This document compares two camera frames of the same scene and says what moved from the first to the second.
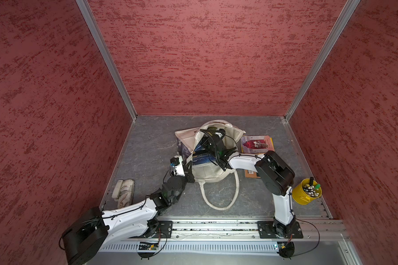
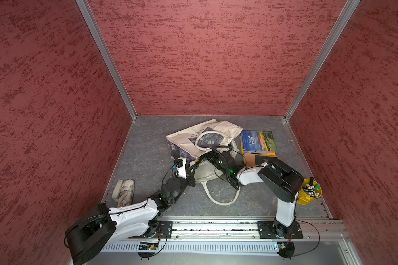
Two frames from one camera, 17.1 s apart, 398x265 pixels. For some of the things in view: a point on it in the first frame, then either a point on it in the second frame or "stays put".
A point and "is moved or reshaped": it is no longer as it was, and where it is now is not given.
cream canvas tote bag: [205, 173] is moved or reshaped
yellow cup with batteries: [305, 191] stays put
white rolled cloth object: [123, 191] stays put
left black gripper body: [188, 179] stays put
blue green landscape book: [199, 147] → [258, 141]
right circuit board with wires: [286, 249] stays put
